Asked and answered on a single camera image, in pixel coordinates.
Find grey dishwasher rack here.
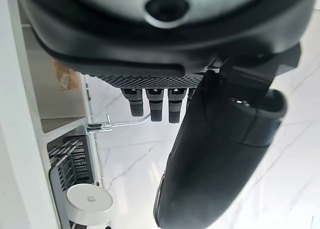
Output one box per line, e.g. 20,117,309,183
46,131,112,229

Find white round bowl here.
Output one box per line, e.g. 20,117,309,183
66,184,114,226

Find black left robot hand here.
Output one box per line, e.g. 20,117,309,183
15,0,316,229

